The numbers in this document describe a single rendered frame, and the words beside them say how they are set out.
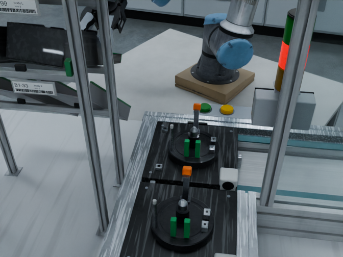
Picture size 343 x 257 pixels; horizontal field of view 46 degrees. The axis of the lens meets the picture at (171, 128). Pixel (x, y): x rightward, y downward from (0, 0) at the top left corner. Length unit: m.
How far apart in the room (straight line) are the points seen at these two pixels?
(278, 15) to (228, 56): 2.70
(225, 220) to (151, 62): 0.97
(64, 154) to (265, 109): 0.69
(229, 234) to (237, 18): 0.70
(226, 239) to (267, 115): 0.28
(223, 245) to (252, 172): 0.31
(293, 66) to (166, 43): 1.20
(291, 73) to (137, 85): 0.91
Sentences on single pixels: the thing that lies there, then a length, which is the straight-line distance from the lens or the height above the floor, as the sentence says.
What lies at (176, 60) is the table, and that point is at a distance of 1.76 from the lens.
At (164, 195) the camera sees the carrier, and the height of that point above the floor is 0.97.
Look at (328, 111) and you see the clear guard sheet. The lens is 0.85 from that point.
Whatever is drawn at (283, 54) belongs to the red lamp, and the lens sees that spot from 0.79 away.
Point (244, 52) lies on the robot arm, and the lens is 1.35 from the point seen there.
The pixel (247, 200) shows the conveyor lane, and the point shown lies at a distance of 1.01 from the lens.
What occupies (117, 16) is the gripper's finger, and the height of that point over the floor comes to 1.29.
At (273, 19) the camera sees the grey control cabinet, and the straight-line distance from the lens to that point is 4.04.
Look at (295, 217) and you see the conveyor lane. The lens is 1.03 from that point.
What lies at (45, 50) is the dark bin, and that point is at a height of 1.33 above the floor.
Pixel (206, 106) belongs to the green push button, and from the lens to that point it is 1.27.
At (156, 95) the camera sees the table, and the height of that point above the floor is 0.86.
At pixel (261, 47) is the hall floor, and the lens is 3.90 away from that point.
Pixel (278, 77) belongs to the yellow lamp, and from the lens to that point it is 0.82.
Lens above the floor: 1.69
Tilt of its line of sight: 38 degrees down
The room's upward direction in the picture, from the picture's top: straight up
